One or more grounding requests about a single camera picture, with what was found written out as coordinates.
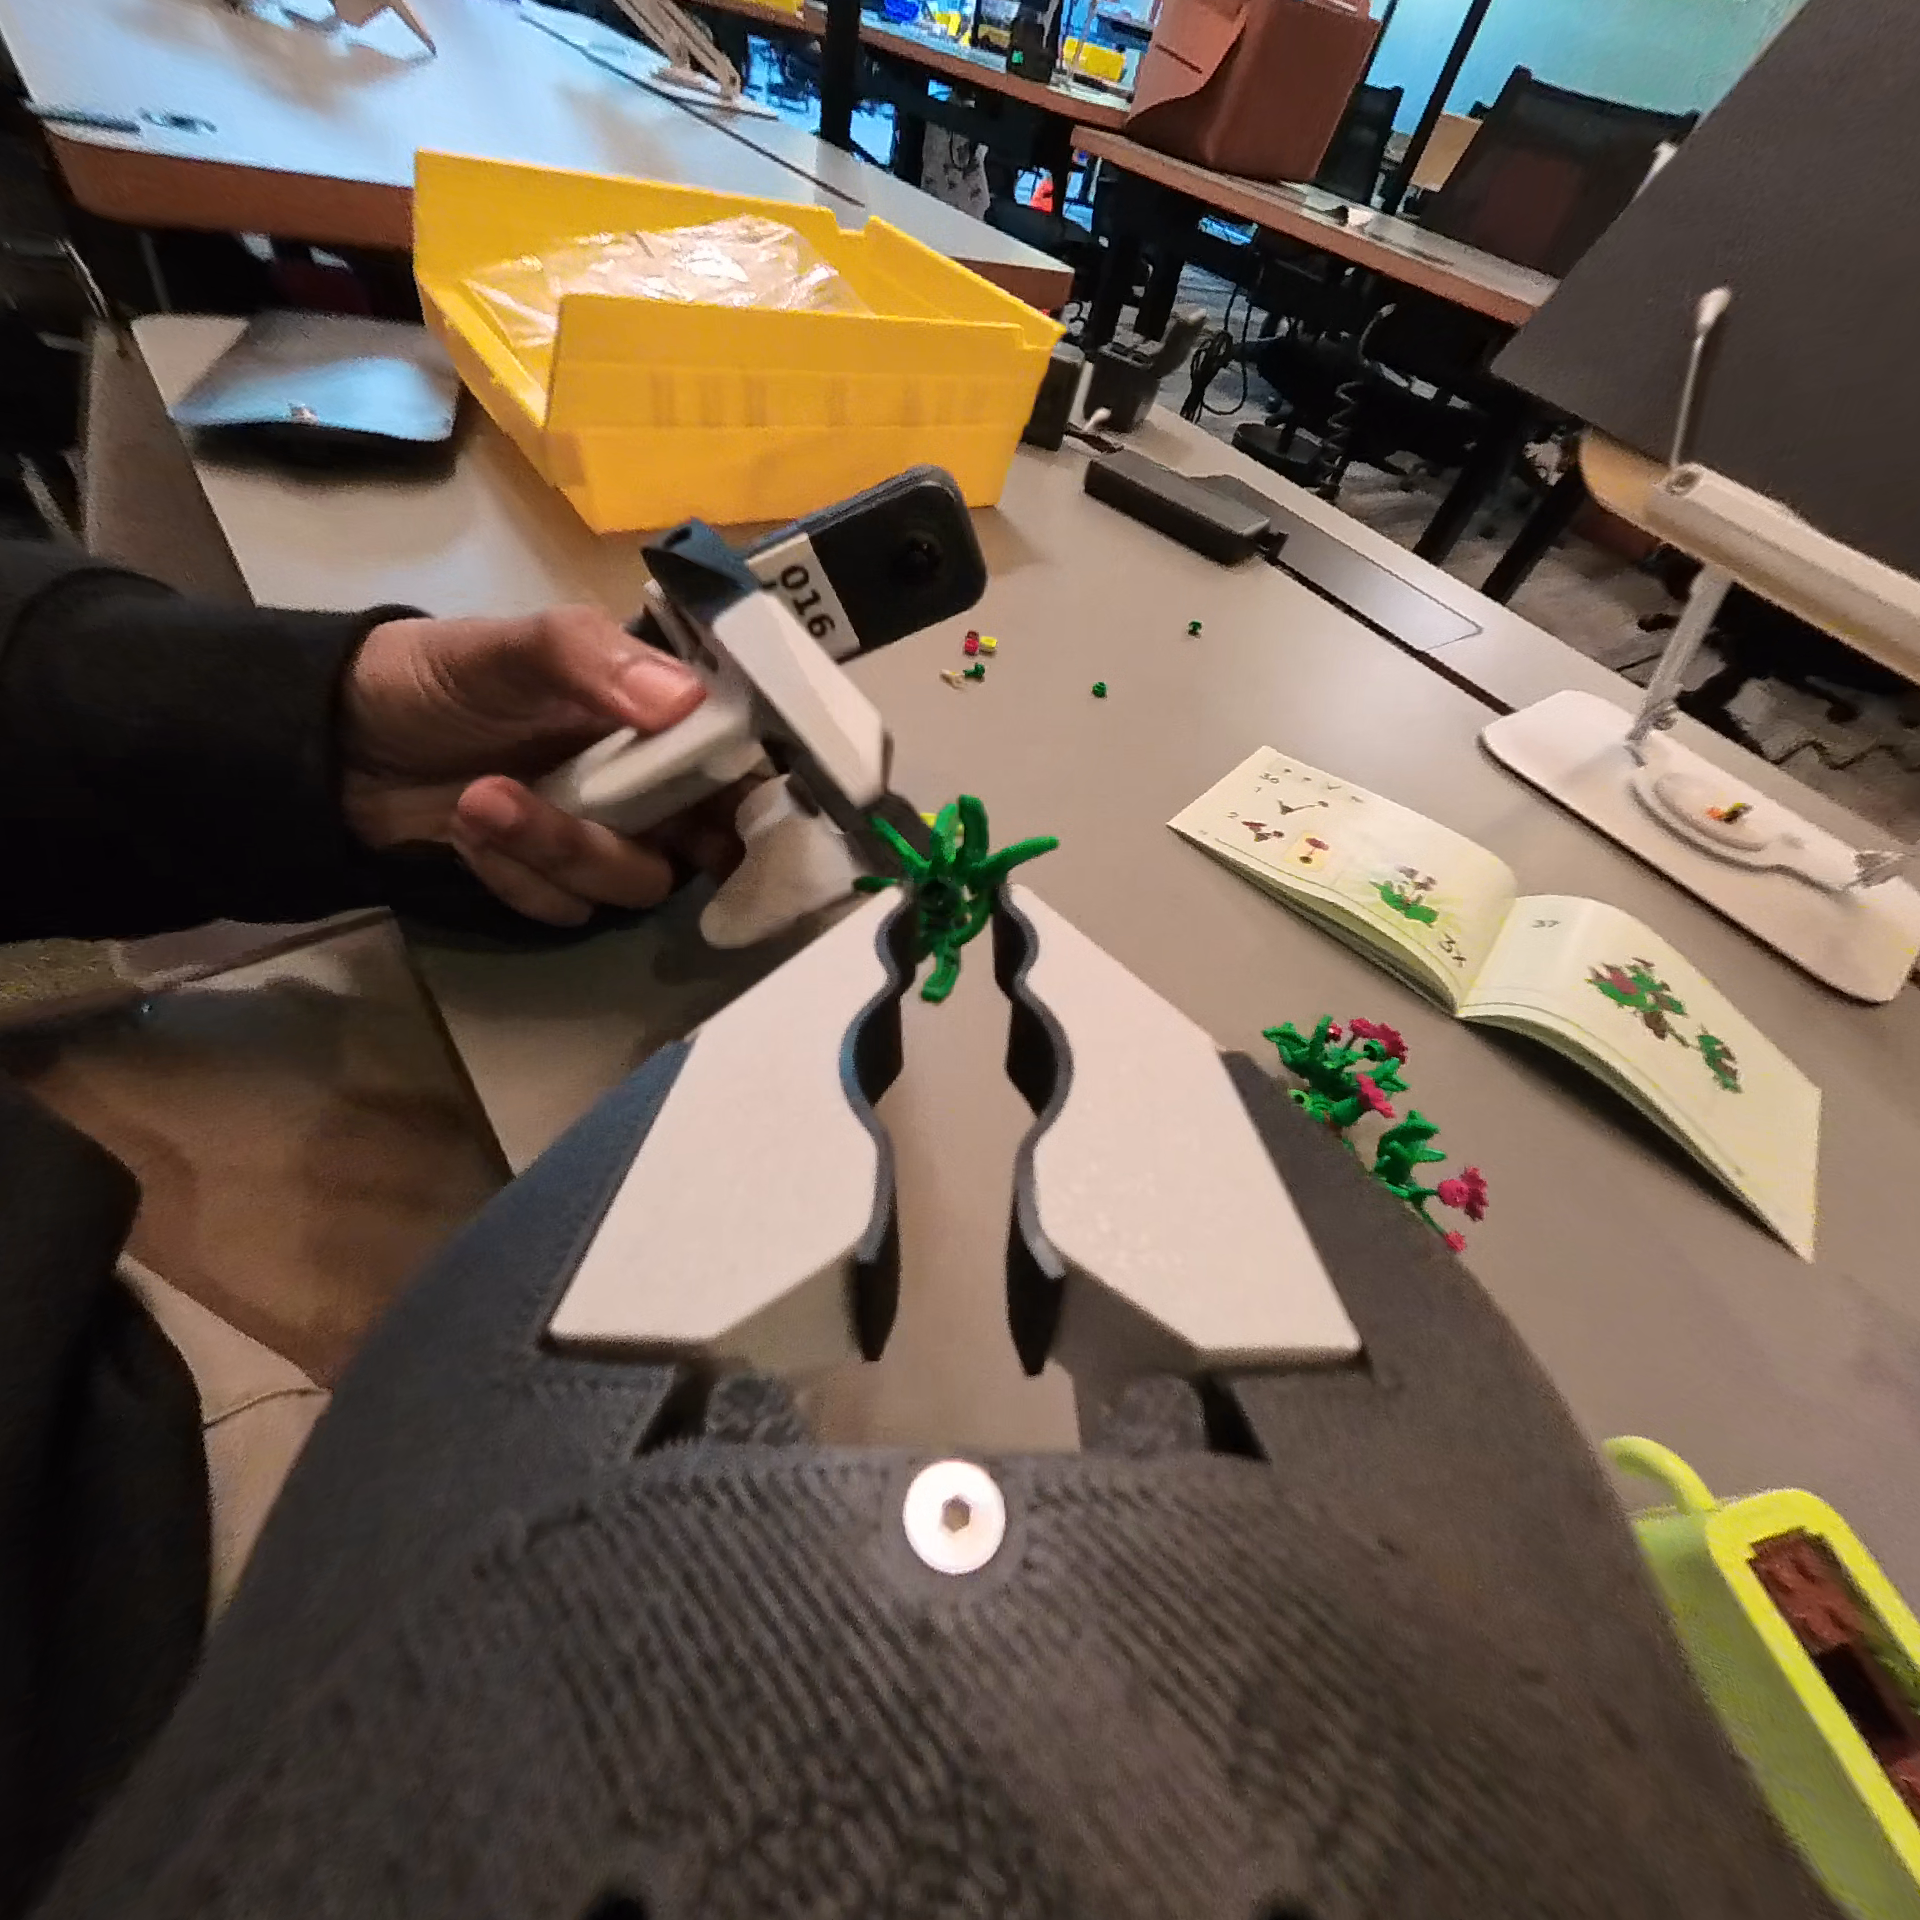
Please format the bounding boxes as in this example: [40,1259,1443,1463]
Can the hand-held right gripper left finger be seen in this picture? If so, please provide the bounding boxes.
[547,885,916,1439]

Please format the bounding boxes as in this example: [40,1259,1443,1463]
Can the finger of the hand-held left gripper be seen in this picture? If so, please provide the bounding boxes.
[698,779,902,950]
[705,592,898,825]

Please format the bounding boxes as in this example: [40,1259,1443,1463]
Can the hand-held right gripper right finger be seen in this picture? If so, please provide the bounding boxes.
[994,885,1365,1445]

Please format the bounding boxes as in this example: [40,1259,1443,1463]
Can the green toy leaf stem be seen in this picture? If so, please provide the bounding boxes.
[854,796,1061,1004]

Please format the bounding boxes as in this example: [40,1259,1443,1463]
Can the person's left hand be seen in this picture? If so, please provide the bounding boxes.
[344,604,746,927]

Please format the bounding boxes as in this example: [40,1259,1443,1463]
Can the green plant with pink flowers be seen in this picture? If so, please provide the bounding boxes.
[1265,1015,1490,1256]

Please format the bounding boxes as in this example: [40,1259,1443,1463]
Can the yellow plastic bin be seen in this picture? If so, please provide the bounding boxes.
[412,151,1067,536]

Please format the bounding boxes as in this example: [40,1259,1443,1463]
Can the black flat case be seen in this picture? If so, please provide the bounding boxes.
[1083,448,1292,566]

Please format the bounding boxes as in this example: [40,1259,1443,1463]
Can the black boxy device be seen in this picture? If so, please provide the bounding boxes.
[1099,305,1210,437]

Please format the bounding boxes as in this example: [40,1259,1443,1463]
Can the clear plastic bag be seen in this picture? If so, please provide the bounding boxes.
[461,215,875,320]

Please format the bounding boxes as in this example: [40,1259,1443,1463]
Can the open instruction booklet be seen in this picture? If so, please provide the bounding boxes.
[1168,745,1824,1262]

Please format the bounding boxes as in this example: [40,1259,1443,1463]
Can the person's tan trousers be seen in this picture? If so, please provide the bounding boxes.
[0,908,515,1614]

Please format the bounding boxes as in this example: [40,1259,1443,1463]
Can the long brown desk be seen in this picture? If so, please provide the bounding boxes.
[1072,127,1562,565]

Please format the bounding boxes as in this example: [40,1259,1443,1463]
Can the grey flat pouch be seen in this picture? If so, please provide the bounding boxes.
[169,310,461,448]

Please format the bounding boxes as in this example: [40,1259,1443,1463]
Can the brown tote bag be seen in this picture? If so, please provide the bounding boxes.
[1125,0,1386,185]

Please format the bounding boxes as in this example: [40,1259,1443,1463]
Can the white desk stand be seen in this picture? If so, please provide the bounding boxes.
[1481,285,1920,1004]

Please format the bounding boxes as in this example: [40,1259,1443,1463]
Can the lime toy brick pot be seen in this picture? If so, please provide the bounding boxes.
[1603,1435,1920,1920]

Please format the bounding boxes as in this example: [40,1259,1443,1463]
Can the black office chair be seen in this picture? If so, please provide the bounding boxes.
[1425,64,1706,288]

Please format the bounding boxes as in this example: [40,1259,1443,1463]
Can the grey table with brown edge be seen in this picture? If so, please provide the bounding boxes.
[0,0,1075,309]

